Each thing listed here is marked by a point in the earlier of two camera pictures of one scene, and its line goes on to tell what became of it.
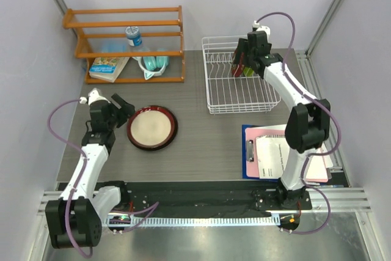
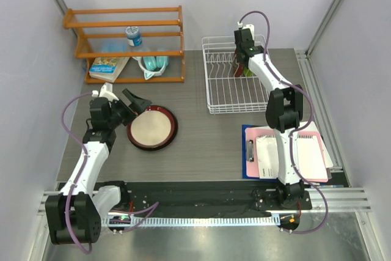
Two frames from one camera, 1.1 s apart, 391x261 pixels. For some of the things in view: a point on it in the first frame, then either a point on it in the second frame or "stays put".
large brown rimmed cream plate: (152, 128) stays put
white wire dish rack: (226, 94) stays put
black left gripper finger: (123, 113) -> (138, 105)
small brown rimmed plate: (237, 69) stays put
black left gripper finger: (119, 101) -> (132, 98)
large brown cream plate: (152, 128) stays put
